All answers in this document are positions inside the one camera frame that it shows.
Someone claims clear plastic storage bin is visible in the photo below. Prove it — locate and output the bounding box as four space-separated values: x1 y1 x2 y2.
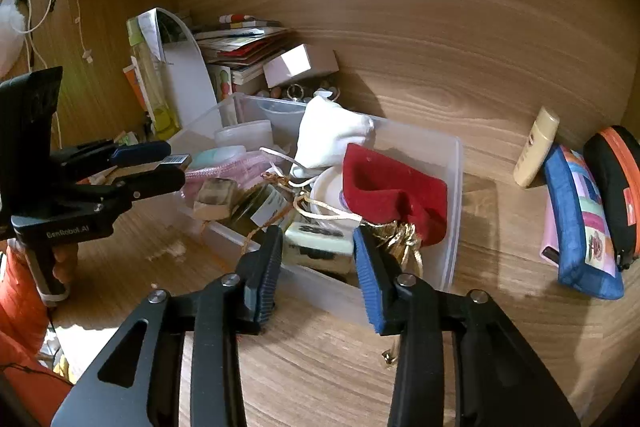
167 92 464 323

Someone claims round white lidded container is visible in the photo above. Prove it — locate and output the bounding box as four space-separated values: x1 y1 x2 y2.
309 166 348 216

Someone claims white drawstring cloth pouch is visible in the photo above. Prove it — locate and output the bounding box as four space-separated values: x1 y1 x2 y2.
290 96 375 178

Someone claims small white patterned box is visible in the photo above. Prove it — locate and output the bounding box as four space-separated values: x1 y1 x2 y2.
282 222 354 275

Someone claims dark green glass jar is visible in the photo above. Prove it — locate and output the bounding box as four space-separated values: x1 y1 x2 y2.
228 184 288 235

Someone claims light teal tube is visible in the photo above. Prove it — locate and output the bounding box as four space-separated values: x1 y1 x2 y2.
189 145 246 170

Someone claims stack of books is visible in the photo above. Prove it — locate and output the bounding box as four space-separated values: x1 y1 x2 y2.
193 14 293 101

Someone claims pink knitted item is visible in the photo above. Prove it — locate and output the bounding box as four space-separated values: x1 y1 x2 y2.
181 152 271 200

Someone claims white file holder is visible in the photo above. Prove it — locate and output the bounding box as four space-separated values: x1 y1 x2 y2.
134 8 217 128

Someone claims yellow green bottle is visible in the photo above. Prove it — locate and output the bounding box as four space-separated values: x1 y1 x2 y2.
127 17 180 140

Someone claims white fluffy pompom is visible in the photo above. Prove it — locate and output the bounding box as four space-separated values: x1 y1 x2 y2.
0 0 25 77

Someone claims red velvet pouch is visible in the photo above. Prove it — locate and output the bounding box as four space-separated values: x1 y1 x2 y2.
343 143 448 246

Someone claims blue patchwork pencil case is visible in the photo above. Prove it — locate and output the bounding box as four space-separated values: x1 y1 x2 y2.
544 144 625 300

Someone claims orange sleeve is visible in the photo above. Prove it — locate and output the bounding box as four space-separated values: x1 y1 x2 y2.
1 249 72 426

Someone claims cream lotion bottle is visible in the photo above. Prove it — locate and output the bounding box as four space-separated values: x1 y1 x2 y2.
513 106 560 187

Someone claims left hand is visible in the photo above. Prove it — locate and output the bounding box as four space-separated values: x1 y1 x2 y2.
4 241 80 295

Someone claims gold drawstring pouch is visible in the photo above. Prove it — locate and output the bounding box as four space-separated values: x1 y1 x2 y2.
361 221 424 279

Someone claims black orange zip case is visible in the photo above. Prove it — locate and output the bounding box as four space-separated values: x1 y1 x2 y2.
582 126 640 271

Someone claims small white cardboard box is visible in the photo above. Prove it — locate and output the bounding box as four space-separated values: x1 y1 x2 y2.
264 43 340 89

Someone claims small tan packet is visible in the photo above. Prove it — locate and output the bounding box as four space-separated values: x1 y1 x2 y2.
192 178 238 221

